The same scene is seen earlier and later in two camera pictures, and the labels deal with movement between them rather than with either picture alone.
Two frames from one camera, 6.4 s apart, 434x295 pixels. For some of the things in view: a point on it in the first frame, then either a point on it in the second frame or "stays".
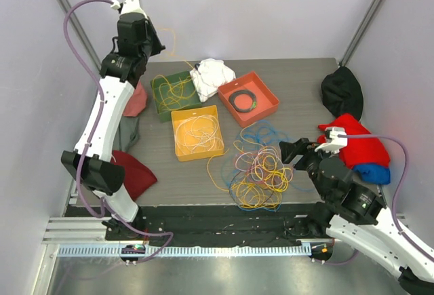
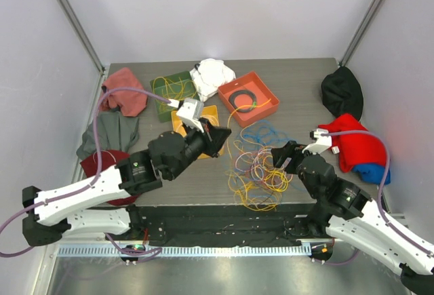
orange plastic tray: [248, 99] stays
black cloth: [342, 93] stays
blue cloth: [373, 173] stays
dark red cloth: [137, 177] -> [110, 158]
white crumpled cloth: [208, 75] stays
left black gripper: [159, 47] -> [215, 137]
